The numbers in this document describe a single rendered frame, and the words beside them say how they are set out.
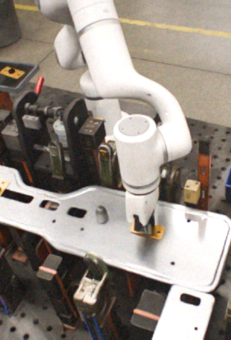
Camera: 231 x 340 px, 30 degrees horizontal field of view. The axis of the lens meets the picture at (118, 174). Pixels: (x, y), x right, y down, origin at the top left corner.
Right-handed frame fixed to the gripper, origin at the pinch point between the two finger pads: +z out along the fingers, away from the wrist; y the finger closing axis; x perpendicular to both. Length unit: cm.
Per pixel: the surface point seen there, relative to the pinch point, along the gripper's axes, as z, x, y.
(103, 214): -0.3, -11.4, 0.8
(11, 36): 96, -224, -227
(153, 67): 103, -82, -216
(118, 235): 3.1, -6.6, 3.7
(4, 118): -6, -54, -20
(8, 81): -13, -57, -30
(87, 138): -6.8, -23.9, -18.3
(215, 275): 3.2, 19.0, 6.8
